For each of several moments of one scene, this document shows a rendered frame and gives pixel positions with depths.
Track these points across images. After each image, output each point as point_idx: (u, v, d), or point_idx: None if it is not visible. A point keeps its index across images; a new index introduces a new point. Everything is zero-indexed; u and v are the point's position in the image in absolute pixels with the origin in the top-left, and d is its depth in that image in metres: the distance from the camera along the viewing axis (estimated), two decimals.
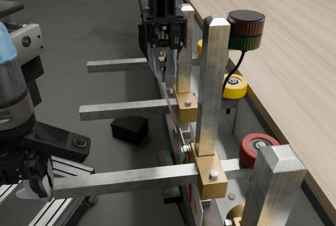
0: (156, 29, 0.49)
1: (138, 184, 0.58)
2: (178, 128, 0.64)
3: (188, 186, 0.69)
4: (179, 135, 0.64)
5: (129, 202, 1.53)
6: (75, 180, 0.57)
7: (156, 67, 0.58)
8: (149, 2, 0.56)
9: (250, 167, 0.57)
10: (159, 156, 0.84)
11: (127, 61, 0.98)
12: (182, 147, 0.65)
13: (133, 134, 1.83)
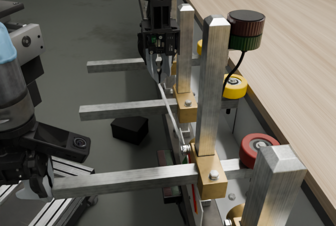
0: (153, 38, 0.56)
1: (138, 184, 0.58)
2: (176, 126, 0.66)
3: (192, 192, 0.64)
4: (177, 133, 0.66)
5: (129, 202, 1.53)
6: (75, 180, 0.57)
7: (153, 70, 0.66)
8: (147, 12, 0.63)
9: (250, 167, 0.57)
10: (159, 156, 0.84)
11: (127, 61, 0.98)
12: (182, 145, 0.65)
13: (133, 134, 1.83)
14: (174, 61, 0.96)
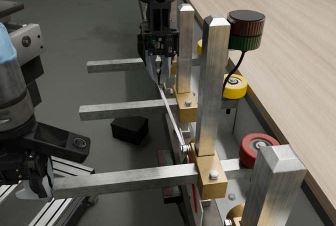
0: (153, 40, 0.57)
1: (138, 184, 0.58)
2: (176, 126, 0.67)
3: (192, 192, 0.64)
4: (177, 133, 0.66)
5: (129, 202, 1.53)
6: (75, 180, 0.57)
7: (153, 71, 0.66)
8: (147, 14, 0.64)
9: (250, 167, 0.57)
10: (159, 156, 0.84)
11: (127, 61, 0.98)
12: (182, 145, 0.65)
13: (133, 134, 1.83)
14: (174, 61, 0.96)
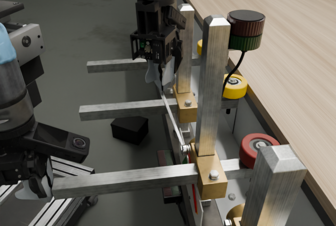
0: (142, 43, 0.55)
1: (138, 184, 0.58)
2: (176, 126, 0.67)
3: (192, 192, 0.64)
4: (177, 133, 0.66)
5: (129, 202, 1.53)
6: (75, 180, 0.57)
7: (156, 76, 0.64)
8: None
9: (250, 167, 0.57)
10: (159, 156, 0.84)
11: (127, 61, 0.98)
12: (182, 145, 0.65)
13: (133, 134, 1.83)
14: None
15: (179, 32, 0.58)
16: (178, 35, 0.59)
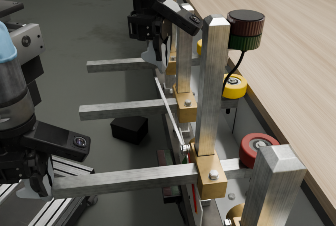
0: None
1: (138, 184, 0.58)
2: (176, 126, 0.67)
3: (192, 192, 0.64)
4: (177, 133, 0.66)
5: (129, 202, 1.53)
6: (75, 180, 0.57)
7: None
8: None
9: (250, 167, 0.57)
10: (159, 156, 0.84)
11: (127, 61, 0.98)
12: (182, 145, 0.65)
13: (133, 134, 1.83)
14: (174, 61, 0.96)
15: (157, 26, 0.63)
16: (160, 29, 0.64)
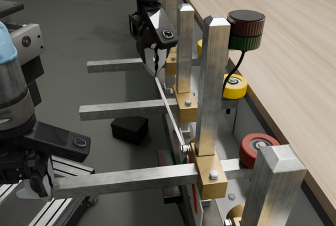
0: None
1: (138, 184, 0.58)
2: (176, 126, 0.67)
3: (192, 192, 0.64)
4: (177, 133, 0.66)
5: (129, 202, 1.53)
6: (75, 180, 0.57)
7: (157, 62, 0.75)
8: (168, 24, 0.65)
9: (250, 167, 0.57)
10: (159, 156, 0.84)
11: (127, 61, 0.98)
12: (182, 145, 0.65)
13: (133, 134, 1.83)
14: (174, 61, 0.96)
15: (139, 29, 0.66)
16: (142, 33, 0.67)
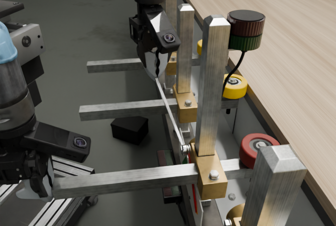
0: None
1: (138, 184, 0.58)
2: (176, 126, 0.67)
3: (192, 192, 0.64)
4: (177, 133, 0.66)
5: (129, 202, 1.53)
6: (75, 180, 0.57)
7: (158, 66, 0.73)
8: (170, 27, 0.63)
9: (250, 167, 0.57)
10: (159, 156, 0.84)
11: (127, 61, 0.98)
12: (182, 145, 0.65)
13: (133, 134, 1.83)
14: (174, 61, 0.96)
15: (140, 33, 0.64)
16: (142, 37, 0.65)
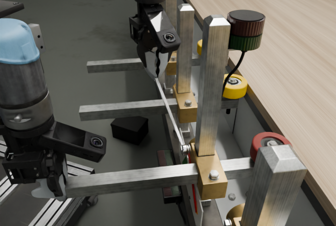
0: None
1: (150, 182, 0.58)
2: (176, 126, 0.67)
3: (192, 192, 0.64)
4: (177, 133, 0.66)
5: (129, 202, 1.53)
6: (87, 178, 0.57)
7: (159, 66, 0.73)
8: (170, 27, 0.63)
9: None
10: (159, 156, 0.84)
11: (127, 61, 0.98)
12: (182, 145, 0.65)
13: (133, 134, 1.83)
14: (174, 61, 0.96)
15: (140, 32, 0.64)
16: (143, 36, 0.65)
